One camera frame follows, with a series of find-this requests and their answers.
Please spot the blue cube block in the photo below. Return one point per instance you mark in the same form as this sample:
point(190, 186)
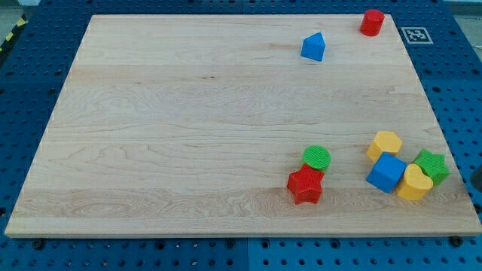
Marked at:
point(386, 172)

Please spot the light wooden board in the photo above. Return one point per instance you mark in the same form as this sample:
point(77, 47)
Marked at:
point(183, 126)

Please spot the green cylinder block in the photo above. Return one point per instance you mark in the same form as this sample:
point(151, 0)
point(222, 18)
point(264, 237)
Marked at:
point(317, 157)

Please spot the red star block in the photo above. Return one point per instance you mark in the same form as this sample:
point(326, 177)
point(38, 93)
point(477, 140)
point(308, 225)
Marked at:
point(305, 185)

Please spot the blue triangular prism block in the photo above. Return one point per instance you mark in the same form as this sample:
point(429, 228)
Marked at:
point(313, 47)

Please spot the yellow hexagon block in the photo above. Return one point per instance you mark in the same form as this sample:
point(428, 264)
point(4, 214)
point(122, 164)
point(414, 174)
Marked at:
point(384, 141)

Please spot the red cylinder block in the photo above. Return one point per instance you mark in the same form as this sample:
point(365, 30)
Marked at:
point(372, 22)

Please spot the yellow heart block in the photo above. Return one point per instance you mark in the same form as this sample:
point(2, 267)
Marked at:
point(414, 184)

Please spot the green star block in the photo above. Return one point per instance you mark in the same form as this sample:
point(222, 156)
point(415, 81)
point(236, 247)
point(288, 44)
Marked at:
point(433, 166)

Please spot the white fiducial marker tag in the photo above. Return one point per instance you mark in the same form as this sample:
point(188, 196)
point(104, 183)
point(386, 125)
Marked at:
point(416, 35)

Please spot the black robot tool tip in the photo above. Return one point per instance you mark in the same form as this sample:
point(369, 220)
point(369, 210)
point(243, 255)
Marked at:
point(476, 179)

